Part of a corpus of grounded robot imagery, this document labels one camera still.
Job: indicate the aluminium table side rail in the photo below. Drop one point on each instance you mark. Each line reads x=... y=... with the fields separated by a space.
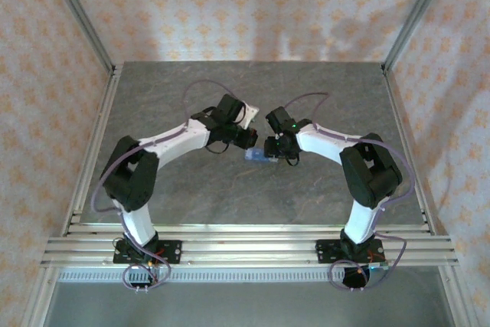
x=393 y=93
x=102 y=112

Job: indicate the aluminium frame post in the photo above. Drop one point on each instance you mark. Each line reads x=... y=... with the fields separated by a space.
x=81 y=17
x=415 y=17

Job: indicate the small circuit board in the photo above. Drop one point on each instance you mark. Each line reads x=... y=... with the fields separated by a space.
x=379 y=265

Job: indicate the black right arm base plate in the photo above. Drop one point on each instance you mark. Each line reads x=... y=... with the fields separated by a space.
x=323 y=252

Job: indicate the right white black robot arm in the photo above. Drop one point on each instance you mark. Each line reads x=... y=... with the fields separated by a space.
x=371 y=170

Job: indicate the grey metal panel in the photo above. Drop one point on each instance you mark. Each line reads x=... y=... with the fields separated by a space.
x=245 y=304

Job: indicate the blue pill organizer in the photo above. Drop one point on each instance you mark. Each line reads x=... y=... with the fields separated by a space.
x=254 y=155

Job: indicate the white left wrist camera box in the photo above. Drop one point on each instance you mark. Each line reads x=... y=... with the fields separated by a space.
x=250 y=112

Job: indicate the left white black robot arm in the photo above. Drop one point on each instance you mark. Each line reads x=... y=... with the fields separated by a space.
x=130 y=174

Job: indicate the long aluminium mounting rail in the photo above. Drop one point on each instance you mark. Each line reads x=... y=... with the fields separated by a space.
x=249 y=250

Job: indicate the orange patterned white cloth backdrop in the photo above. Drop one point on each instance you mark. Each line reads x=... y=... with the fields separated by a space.
x=245 y=5

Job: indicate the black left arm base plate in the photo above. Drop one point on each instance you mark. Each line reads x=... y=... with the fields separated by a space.
x=172 y=252

